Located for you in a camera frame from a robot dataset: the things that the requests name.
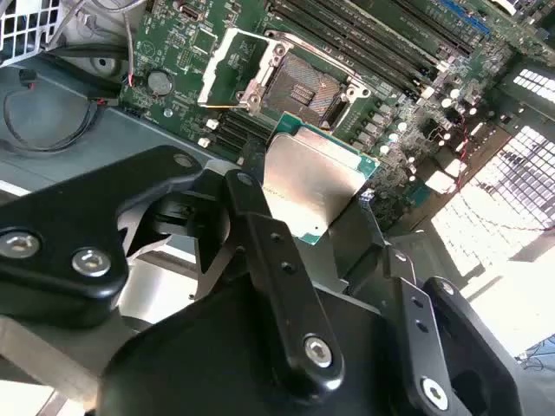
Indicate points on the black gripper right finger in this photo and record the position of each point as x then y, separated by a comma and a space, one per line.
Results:
427, 346

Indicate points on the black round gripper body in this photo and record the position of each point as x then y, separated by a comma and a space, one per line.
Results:
195, 368

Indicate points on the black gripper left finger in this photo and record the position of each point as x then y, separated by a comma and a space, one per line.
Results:
65, 216

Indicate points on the metal socket cover frame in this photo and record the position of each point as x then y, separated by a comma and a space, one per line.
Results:
213, 71

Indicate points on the CPU with silver top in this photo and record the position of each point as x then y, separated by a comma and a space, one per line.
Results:
312, 173

